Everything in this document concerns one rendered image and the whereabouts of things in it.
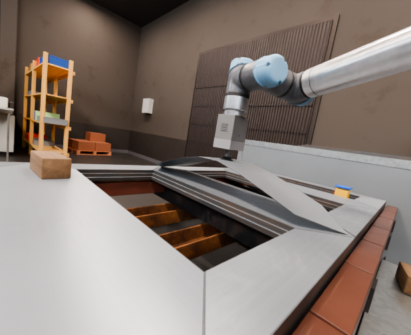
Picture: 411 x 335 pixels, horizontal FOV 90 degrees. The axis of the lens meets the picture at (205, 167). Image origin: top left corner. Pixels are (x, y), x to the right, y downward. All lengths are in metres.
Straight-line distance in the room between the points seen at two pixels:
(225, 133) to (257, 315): 0.50
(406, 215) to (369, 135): 2.39
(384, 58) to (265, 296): 0.48
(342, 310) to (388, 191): 1.05
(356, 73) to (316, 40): 3.67
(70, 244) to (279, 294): 0.24
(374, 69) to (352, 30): 3.61
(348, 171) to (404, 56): 0.88
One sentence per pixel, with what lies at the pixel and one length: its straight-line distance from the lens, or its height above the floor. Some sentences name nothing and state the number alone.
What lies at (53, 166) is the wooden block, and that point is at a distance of 0.60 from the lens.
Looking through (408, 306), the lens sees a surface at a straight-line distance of 0.78.
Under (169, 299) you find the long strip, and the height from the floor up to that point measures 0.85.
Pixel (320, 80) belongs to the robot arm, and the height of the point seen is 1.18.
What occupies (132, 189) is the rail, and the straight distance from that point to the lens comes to 0.82.
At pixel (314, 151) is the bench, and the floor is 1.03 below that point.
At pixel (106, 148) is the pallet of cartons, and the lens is 7.42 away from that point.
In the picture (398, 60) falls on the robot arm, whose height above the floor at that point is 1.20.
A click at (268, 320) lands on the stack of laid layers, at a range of 0.24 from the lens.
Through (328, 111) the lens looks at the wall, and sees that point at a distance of 3.82.
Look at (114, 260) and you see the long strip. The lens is 0.27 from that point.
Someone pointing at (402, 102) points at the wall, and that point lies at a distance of 3.69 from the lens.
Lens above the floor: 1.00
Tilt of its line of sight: 8 degrees down
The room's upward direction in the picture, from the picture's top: 9 degrees clockwise
